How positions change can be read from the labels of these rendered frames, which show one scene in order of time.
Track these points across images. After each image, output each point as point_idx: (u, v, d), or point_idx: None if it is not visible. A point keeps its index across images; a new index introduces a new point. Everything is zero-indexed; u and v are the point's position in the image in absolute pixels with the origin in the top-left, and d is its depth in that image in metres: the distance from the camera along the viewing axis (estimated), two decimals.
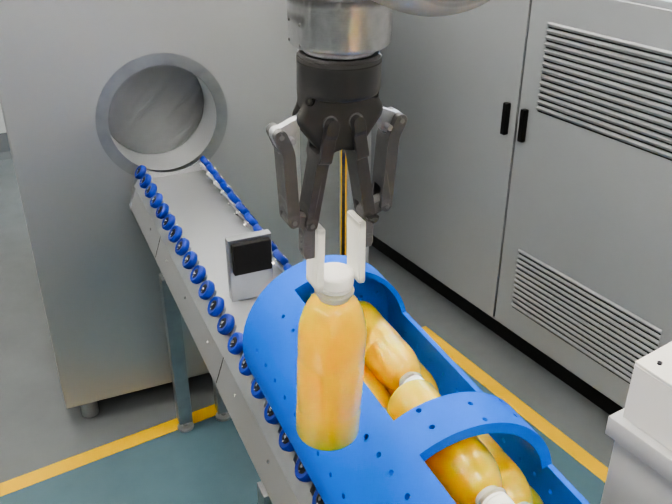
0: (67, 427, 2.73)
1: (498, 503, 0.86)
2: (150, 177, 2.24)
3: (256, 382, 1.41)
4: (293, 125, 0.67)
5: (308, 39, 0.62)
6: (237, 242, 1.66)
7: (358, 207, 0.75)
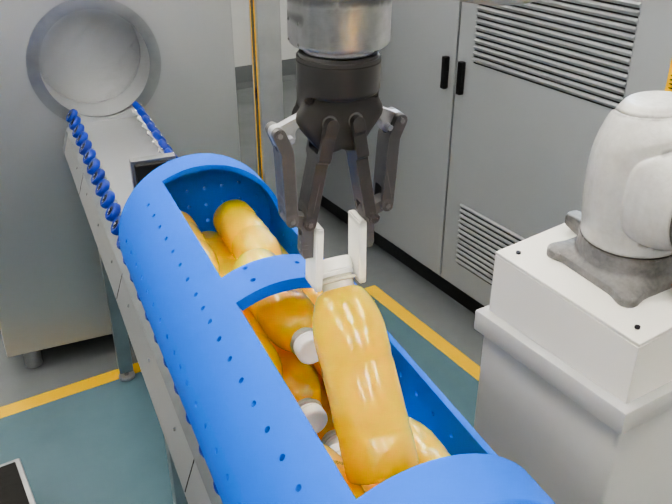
0: (9, 377, 2.76)
1: (300, 345, 0.93)
2: (80, 119, 2.27)
3: None
4: (292, 124, 0.68)
5: (306, 38, 0.63)
6: (140, 163, 1.69)
7: (359, 207, 0.75)
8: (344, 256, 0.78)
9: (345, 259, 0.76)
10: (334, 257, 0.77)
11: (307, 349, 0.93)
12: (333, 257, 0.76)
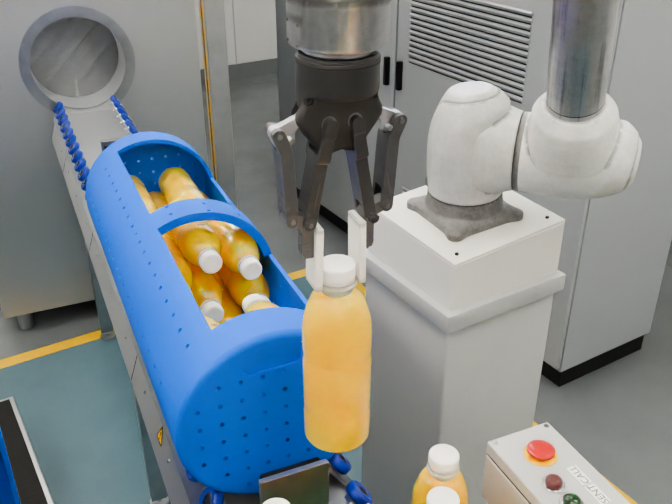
0: (5, 336, 3.16)
1: (202, 259, 1.33)
2: (64, 110, 2.67)
3: None
4: (292, 125, 0.68)
5: (305, 39, 0.63)
6: (109, 143, 2.09)
7: (359, 207, 0.75)
8: (349, 259, 0.77)
9: (351, 273, 0.76)
10: (340, 268, 0.76)
11: (208, 262, 1.34)
12: (340, 270, 0.75)
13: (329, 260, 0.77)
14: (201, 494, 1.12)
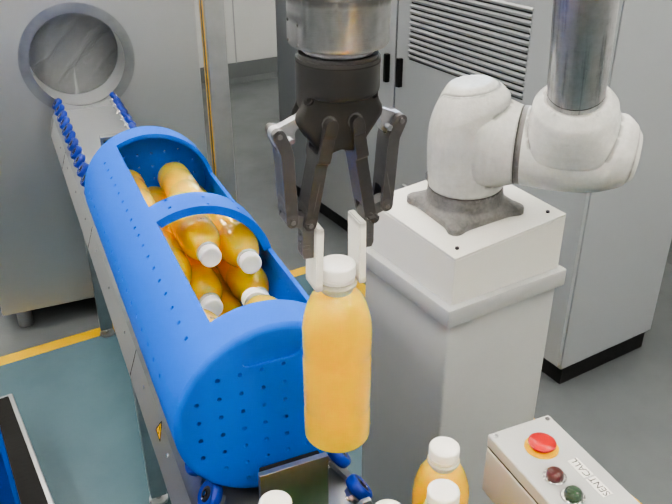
0: (4, 334, 3.15)
1: (201, 252, 1.32)
2: (63, 106, 2.66)
3: None
4: (292, 125, 0.68)
5: (306, 39, 0.63)
6: (108, 139, 2.09)
7: (359, 207, 0.75)
8: (349, 259, 0.77)
9: (351, 273, 0.76)
10: (340, 268, 0.76)
11: (207, 256, 1.33)
12: (340, 270, 0.75)
13: (329, 260, 0.77)
14: (200, 488, 1.11)
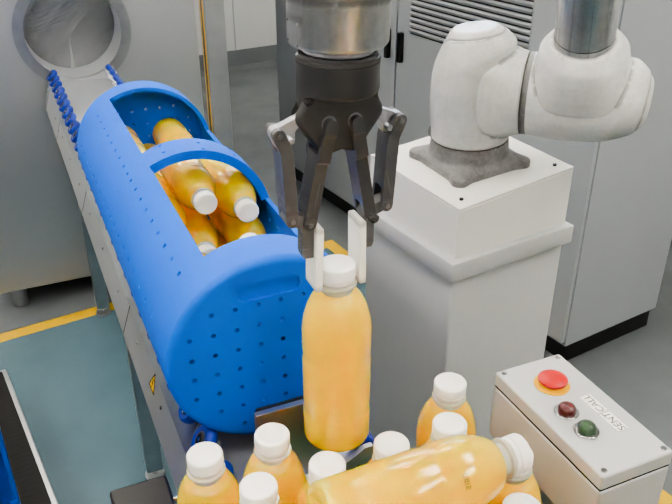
0: None
1: (196, 198, 1.28)
2: (58, 77, 2.62)
3: None
4: (292, 124, 0.68)
5: (306, 39, 0.63)
6: None
7: (359, 207, 0.75)
8: (349, 259, 0.77)
9: (351, 273, 0.76)
10: (340, 268, 0.76)
11: (202, 202, 1.28)
12: (340, 270, 0.75)
13: (329, 260, 0.77)
14: (193, 434, 1.07)
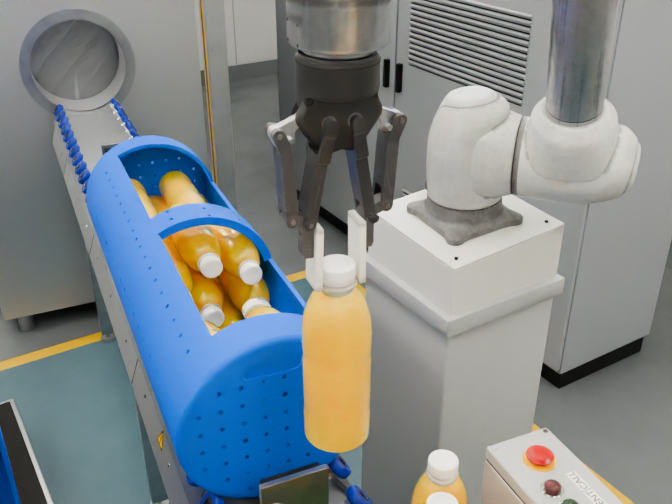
0: (6, 338, 3.16)
1: (203, 264, 1.34)
2: (64, 113, 2.68)
3: None
4: (292, 125, 0.68)
5: (306, 39, 0.63)
6: (109, 146, 2.10)
7: (359, 207, 0.75)
8: (349, 259, 0.77)
9: (351, 273, 0.76)
10: (340, 268, 0.76)
11: (208, 267, 1.34)
12: (340, 270, 0.75)
13: (329, 260, 0.77)
14: (201, 499, 1.13)
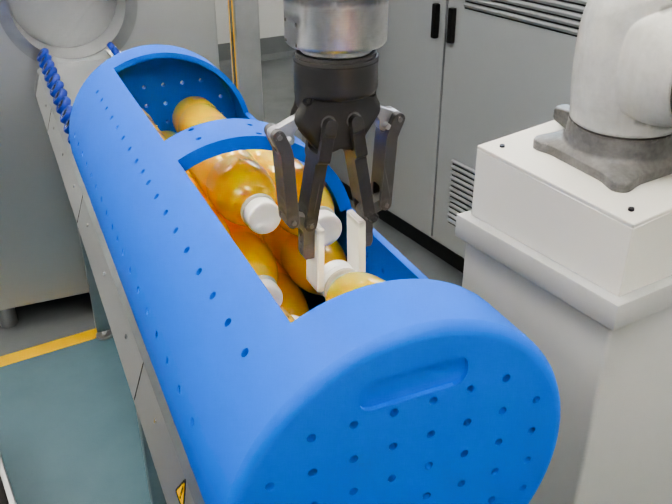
0: None
1: (250, 210, 0.83)
2: (50, 57, 2.17)
3: None
4: (291, 125, 0.68)
5: (304, 39, 0.63)
6: None
7: (358, 207, 0.75)
8: None
9: None
10: None
11: (259, 215, 0.83)
12: None
13: None
14: None
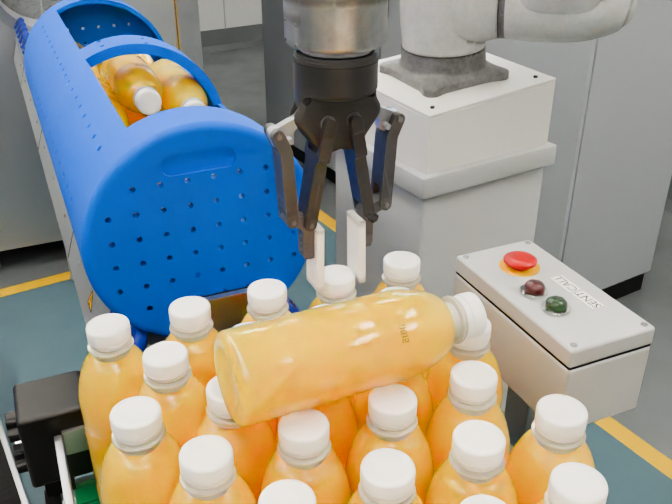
0: None
1: (138, 96, 1.16)
2: (25, 24, 2.50)
3: None
4: (291, 125, 0.68)
5: (304, 38, 0.63)
6: None
7: (358, 207, 0.75)
8: (280, 284, 0.75)
9: (280, 299, 0.74)
10: (269, 294, 0.74)
11: (144, 100, 1.17)
12: (268, 296, 0.74)
13: (259, 285, 0.75)
14: None
